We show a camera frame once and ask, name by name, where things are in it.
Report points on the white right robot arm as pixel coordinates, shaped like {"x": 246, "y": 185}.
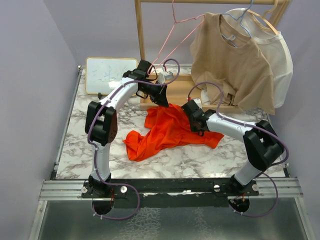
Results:
{"x": 263, "y": 147}

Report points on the beige t-shirt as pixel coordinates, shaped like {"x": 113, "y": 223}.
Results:
{"x": 224, "y": 57}

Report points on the wooden hanger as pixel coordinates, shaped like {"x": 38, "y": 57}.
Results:
{"x": 261, "y": 21}

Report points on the wooden clothes rack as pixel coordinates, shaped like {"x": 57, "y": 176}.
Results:
{"x": 185, "y": 80}

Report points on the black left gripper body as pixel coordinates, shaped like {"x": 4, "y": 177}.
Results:
{"x": 154, "y": 91}

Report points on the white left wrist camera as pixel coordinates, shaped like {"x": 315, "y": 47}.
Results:
{"x": 164, "y": 76}

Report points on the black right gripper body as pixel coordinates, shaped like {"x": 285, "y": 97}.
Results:
{"x": 193, "y": 128}

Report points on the small whiteboard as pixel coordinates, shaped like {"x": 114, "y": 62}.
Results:
{"x": 103, "y": 74}

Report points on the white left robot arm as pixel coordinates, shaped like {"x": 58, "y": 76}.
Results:
{"x": 101, "y": 123}

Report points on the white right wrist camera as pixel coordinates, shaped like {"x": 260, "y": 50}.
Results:
{"x": 198, "y": 102}

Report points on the black mounting rail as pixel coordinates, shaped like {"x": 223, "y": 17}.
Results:
{"x": 165, "y": 192}

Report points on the orange t-shirt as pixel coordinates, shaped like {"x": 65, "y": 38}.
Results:
{"x": 169, "y": 127}

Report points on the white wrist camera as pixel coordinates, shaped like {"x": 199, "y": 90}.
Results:
{"x": 198, "y": 102}
{"x": 164, "y": 76}

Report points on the aluminium table frame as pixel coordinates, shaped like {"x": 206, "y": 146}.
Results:
{"x": 62, "y": 214}

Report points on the pink wire hanger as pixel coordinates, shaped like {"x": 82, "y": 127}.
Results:
{"x": 168, "y": 30}

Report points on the blue wire hanger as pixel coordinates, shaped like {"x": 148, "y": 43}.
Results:
{"x": 239, "y": 20}

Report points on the white t-shirt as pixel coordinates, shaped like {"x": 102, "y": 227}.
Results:
{"x": 274, "y": 49}

